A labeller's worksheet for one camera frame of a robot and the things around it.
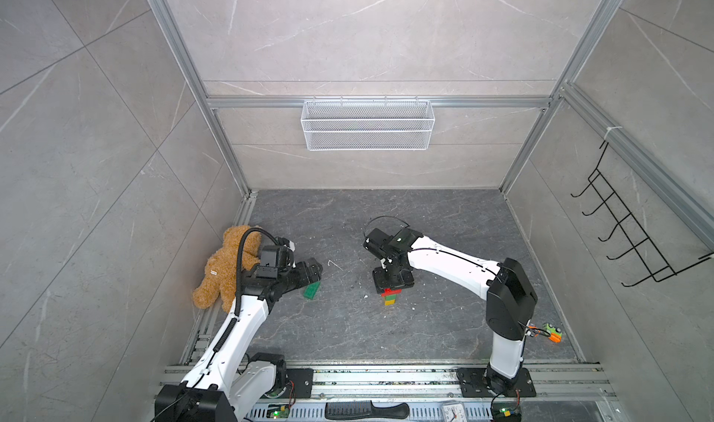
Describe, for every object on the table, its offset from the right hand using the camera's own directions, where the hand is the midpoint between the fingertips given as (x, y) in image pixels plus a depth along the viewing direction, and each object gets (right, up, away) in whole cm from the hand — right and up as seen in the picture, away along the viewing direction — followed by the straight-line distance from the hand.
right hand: (389, 289), depth 83 cm
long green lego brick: (-25, -2, +7) cm, 26 cm away
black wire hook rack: (+59, +13, -15) cm, 62 cm away
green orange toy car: (+49, -12, -3) cm, 50 cm away
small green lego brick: (0, -3, +1) cm, 3 cm away
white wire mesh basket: (-6, +56, +18) cm, 59 cm away
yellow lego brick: (0, -5, +4) cm, 7 cm away
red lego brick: (0, 0, -2) cm, 2 cm away
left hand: (-24, +7, 0) cm, 24 cm away
